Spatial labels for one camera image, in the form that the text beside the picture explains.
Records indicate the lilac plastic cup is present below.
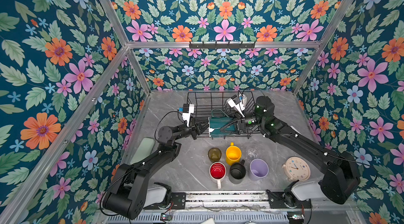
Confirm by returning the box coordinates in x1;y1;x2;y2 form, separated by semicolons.
248;158;269;181

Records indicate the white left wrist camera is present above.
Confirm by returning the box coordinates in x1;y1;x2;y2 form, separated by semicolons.
182;103;195;127

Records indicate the round pink wall clock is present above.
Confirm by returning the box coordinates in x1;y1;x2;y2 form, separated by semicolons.
282;157;311;182

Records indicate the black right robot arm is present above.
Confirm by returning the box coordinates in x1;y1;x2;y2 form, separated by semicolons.
219;95;360;208

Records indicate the pale green sponge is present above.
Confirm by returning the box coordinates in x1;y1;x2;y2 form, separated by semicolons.
130;137;156;165

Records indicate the black wire dish rack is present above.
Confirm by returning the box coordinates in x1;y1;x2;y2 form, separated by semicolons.
187;91;259;138

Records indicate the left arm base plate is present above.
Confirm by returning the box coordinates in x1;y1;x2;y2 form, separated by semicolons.
144;192;187;210

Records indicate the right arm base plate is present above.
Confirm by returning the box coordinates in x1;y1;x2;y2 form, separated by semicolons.
265;190;312;209

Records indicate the green mug cream interior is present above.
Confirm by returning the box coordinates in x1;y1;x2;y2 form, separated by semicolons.
208;109;238;138

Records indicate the yellow mug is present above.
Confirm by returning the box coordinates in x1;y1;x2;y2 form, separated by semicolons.
225;143;242;166

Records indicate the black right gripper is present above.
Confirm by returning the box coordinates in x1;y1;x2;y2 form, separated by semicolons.
217;113;265;138

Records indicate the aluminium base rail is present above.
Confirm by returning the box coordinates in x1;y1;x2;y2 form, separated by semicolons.
100;190;357;213

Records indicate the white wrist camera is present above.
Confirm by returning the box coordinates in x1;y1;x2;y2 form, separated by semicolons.
182;103;195;127
226;95;245;118

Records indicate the olive textured glass tumbler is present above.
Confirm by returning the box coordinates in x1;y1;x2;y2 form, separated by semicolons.
208;147;222;163

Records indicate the black mug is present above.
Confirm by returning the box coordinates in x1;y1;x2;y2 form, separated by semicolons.
229;160;246;185

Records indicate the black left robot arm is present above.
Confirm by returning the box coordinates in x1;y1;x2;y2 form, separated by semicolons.
100;120;209;220

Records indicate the dark wall hook rail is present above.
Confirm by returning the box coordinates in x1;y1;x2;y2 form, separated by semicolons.
188;41;256;50

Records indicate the clear drinking glass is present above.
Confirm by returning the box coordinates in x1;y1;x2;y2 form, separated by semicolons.
247;148;259;160

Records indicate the white mug red interior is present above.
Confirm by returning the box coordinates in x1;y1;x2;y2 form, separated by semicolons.
209;162;227;189

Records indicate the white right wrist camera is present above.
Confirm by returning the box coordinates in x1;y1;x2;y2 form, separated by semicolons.
226;95;245;118

